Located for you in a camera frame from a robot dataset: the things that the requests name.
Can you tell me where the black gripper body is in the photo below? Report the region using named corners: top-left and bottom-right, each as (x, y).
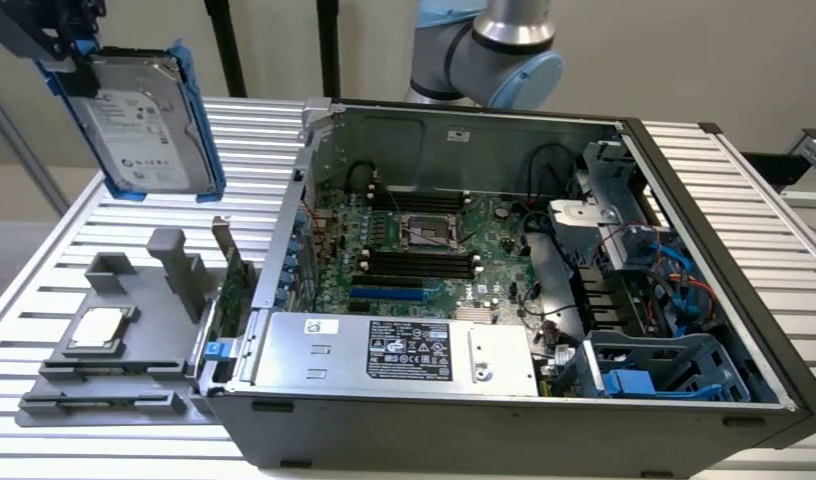
top-left (0, 0), bottom-right (110, 62)

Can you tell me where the silver disk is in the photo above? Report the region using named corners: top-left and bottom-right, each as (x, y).
top-left (36, 38), bottom-right (227, 204)

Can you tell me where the grey metal disk bay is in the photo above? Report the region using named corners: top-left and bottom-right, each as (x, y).
top-left (546, 140), bottom-right (678, 274)

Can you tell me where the blue plastic disk bay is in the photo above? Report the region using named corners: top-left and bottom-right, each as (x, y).
top-left (575, 328), bottom-right (745, 402)

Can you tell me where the black pole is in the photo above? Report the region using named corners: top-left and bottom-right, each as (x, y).
top-left (207, 0), bottom-right (251, 99)
top-left (314, 0), bottom-right (344, 99)

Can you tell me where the green graphics card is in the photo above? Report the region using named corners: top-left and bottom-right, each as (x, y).
top-left (210, 214), bottom-right (262, 337)

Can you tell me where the silver CPU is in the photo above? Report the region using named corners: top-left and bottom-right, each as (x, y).
top-left (67, 306), bottom-right (128, 349)

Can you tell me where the black RAM slot bank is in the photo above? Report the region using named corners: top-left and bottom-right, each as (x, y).
top-left (358, 248), bottom-right (485, 282)
top-left (368, 189), bottom-right (469, 213)

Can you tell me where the grey parts rack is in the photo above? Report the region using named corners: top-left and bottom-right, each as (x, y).
top-left (16, 226), bottom-right (263, 429)

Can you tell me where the RAM stick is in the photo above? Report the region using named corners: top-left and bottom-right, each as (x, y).
top-left (39, 361), bottom-right (135, 377)

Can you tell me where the CPU socket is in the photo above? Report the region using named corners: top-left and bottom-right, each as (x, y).
top-left (394, 211), bottom-right (465, 252)

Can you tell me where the black expansion slot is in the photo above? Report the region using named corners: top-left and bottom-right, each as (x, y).
top-left (350, 273), bottom-right (426, 290)

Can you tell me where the blue expansion slot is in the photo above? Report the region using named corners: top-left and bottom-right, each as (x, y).
top-left (348, 286), bottom-right (428, 303)

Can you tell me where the silver power supply unit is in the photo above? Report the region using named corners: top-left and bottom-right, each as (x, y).
top-left (223, 311), bottom-right (542, 399)

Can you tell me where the green motherboard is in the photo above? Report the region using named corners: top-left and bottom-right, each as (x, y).
top-left (300, 188), bottom-right (583, 351)

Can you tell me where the copper chipset heatsink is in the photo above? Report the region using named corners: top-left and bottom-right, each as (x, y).
top-left (455, 305), bottom-right (502, 325)

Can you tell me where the black open PC case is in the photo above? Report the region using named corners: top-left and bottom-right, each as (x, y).
top-left (192, 96), bottom-right (816, 471)

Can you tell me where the aluminium side table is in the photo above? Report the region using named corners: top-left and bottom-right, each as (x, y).
top-left (778, 127), bottom-right (816, 209)

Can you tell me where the aluminium frame post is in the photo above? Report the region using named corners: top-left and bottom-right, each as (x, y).
top-left (0, 74), bottom-right (72, 217)

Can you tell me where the black looped wire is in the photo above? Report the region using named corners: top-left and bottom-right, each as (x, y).
top-left (344, 159), bottom-right (382, 193)
top-left (525, 142), bottom-right (581, 201)

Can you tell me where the blue wire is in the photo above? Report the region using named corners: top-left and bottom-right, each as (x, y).
top-left (626, 225), bottom-right (718, 321)

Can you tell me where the red wire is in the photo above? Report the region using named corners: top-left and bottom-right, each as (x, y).
top-left (674, 272), bottom-right (717, 306)

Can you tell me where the black metal bracket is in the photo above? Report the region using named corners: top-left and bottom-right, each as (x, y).
top-left (739, 150), bottom-right (811, 197)

